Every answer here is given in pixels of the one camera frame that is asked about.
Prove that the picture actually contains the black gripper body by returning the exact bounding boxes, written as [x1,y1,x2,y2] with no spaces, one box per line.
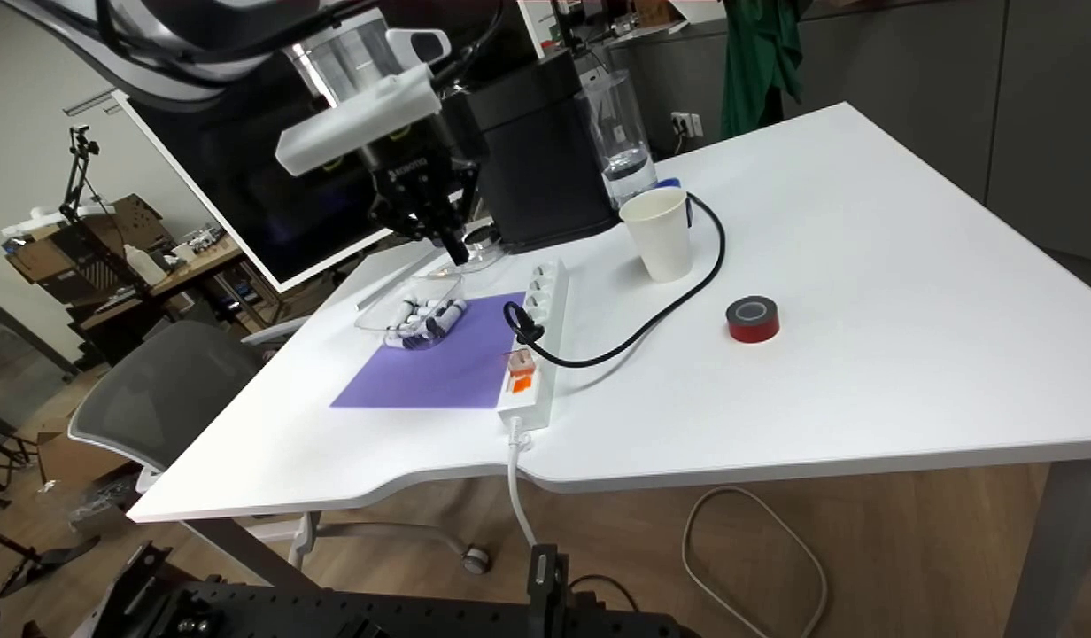
[364,112,481,229]

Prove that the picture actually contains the white power strip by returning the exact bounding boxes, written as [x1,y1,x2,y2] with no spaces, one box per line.
[492,255,571,446]

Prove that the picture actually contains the white toy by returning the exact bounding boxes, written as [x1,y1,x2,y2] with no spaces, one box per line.
[383,294,473,353]

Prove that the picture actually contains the black coffee machine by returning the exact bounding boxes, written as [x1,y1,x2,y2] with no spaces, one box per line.
[452,48,622,255]

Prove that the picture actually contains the purple mat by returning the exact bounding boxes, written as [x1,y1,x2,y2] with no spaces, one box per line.
[329,291,539,413]

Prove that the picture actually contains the white-framed monitor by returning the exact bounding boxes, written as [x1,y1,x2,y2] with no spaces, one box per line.
[111,67,502,297]

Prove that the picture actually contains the clear plastic water bottle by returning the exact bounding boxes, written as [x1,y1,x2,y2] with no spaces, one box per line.
[573,39,658,206]

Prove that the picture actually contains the white paper cup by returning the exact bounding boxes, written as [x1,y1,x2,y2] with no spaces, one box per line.
[616,188,697,286]

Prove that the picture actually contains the wooden desk with clutter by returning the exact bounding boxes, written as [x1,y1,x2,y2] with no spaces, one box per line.
[0,191,291,361]

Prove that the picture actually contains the grey office chair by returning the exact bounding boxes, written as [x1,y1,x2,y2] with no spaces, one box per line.
[65,316,272,478]

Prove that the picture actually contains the red tape roll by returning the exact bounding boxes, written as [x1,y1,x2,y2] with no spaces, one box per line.
[723,294,788,346]

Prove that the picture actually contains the black tripod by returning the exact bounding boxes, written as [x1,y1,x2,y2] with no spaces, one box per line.
[58,120,113,224]

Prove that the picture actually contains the green cloth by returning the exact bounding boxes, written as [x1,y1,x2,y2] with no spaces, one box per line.
[718,0,813,143]

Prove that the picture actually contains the black perforated breadboard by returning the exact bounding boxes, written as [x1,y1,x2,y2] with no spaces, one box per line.
[88,538,697,638]

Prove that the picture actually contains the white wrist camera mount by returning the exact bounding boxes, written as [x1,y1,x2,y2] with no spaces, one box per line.
[270,26,456,179]

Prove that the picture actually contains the black power cable with plug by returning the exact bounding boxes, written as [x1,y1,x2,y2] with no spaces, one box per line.
[499,188,731,371]

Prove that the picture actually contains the white power strip cable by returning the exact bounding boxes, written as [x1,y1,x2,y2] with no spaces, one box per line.
[499,430,547,561]

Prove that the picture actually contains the white cable loop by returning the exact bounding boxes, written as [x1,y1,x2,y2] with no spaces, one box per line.
[682,481,832,638]

